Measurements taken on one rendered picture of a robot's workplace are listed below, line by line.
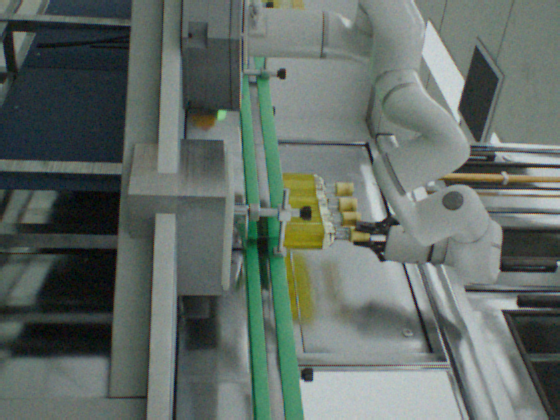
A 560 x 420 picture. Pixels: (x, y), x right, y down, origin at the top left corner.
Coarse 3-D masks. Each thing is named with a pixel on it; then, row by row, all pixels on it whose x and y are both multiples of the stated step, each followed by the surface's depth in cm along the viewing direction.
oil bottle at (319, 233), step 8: (288, 224) 163; (296, 224) 163; (304, 224) 163; (312, 224) 164; (320, 224) 164; (328, 224) 164; (288, 232) 161; (296, 232) 161; (304, 232) 162; (312, 232) 162; (320, 232) 162; (328, 232) 162; (288, 240) 162; (296, 240) 163; (304, 240) 163; (312, 240) 163; (320, 240) 163; (328, 240) 164; (288, 248) 164; (296, 248) 164; (304, 248) 164; (312, 248) 164; (320, 248) 165
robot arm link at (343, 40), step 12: (324, 12) 143; (336, 12) 144; (360, 12) 140; (324, 24) 141; (336, 24) 142; (348, 24) 145; (360, 24) 141; (324, 36) 141; (336, 36) 141; (348, 36) 143; (360, 36) 143; (372, 36) 141; (324, 48) 143; (336, 48) 143; (348, 48) 143; (360, 48) 143; (348, 60) 145; (360, 60) 145
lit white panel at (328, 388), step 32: (320, 384) 147; (352, 384) 148; (384, 384) 149; (416, 384) 150; (448, 384) 150; (320, 416) 141; (352, 416) 142; (384, 416) 143; (416, 416) 143; (448, 416) 144
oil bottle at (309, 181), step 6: (282, 174) 178; (288, 174) 178; (294, 174) 178; (300, 174) 179; (306, 174) 179; (312, 174) 179; (282, 180) 176; (288, 180) 176; (294, 180) 176; (300, 180) 177; (306, 180) 177; (312, 180) 177; (318, 180) 178; (288, 186) 175; (294, 186) 175; (300, 186) 175; (306, 186) 176; (312, 186) 176; (318, 186) 176; (324, 186) 177; (324, 192) 178
